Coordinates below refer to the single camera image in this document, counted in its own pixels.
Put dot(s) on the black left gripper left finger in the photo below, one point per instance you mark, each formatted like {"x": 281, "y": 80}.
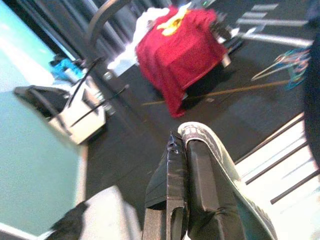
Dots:
{"x": 172, "y": 175}

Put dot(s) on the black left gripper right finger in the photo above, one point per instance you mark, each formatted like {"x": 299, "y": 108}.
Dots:
{"x": 205, "y": 187}

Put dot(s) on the black garment with lettered waistband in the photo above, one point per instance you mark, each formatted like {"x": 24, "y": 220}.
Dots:
{"x": 200, "y": 130}

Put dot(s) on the thin wooden stick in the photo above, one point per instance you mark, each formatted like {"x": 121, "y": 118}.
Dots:
{"x": 225, "y": 92}

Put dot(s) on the white box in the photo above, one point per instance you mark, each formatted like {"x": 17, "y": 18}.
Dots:
{"x": 85, "y": 120}

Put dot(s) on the red cloth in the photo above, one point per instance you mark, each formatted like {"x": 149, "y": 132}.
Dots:
{"x": 180, "y": 55}

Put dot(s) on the navy hanging garment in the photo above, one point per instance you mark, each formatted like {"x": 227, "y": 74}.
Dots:
{"x": 312, "y": 100}

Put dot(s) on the white cloth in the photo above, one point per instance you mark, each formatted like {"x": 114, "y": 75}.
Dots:
{"x": 150, "y": 22}

